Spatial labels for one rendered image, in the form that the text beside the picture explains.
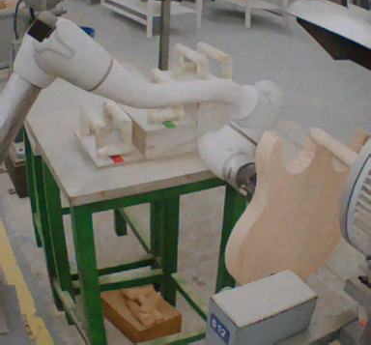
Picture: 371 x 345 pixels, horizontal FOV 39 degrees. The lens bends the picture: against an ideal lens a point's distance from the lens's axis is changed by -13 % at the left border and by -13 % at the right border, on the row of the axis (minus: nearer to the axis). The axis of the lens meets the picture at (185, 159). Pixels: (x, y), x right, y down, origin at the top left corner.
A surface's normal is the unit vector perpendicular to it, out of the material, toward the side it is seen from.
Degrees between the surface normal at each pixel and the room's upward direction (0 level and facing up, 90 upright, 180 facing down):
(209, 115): 90
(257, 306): 0
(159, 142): 90
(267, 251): 91
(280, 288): 0
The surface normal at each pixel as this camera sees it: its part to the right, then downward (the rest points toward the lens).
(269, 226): 0.45, 0.42
